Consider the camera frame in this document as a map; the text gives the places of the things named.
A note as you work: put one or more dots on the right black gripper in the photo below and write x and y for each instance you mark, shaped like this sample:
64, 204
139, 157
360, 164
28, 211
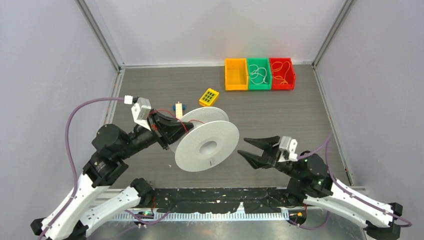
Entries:
257, 161

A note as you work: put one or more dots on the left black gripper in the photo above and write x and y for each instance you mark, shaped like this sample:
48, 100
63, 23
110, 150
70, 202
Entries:
170, 129

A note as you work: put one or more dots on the grey cable spool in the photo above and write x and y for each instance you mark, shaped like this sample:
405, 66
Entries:
212, 140

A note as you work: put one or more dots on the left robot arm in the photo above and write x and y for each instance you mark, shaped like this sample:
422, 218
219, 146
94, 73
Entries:
74, 218

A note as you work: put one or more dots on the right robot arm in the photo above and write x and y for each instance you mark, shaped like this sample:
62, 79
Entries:
311, 183

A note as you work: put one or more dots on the yellow toy brick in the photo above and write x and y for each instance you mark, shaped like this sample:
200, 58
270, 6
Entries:
209, 98

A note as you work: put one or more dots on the red bin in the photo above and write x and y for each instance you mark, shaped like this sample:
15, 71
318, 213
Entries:
283, 74

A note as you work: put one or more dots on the green bin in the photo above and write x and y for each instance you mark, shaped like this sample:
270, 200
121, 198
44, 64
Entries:
259, 74

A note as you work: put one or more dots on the orange bin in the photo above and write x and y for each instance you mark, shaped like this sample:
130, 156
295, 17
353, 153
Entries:
236, 74

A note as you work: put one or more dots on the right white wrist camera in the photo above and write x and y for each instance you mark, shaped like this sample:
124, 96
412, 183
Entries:
287, 147

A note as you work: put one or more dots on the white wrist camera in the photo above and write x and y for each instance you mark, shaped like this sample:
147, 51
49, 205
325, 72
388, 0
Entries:
287, 147
141, 108

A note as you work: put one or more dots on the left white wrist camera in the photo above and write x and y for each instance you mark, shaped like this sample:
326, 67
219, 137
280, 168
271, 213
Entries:
141, 108

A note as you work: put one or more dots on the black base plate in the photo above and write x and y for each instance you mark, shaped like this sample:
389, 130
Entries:
254, 200

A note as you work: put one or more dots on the left aluminium frame post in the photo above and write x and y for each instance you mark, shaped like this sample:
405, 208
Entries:
86, 11

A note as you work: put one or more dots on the aluminium frame post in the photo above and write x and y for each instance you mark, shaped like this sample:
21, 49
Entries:
341, 16
86, 11

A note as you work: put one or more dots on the slotted cable duct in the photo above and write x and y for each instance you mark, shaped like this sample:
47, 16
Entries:
236, 216

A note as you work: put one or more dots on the right aluminium frame post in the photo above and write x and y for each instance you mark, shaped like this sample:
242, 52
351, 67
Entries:
341, 16

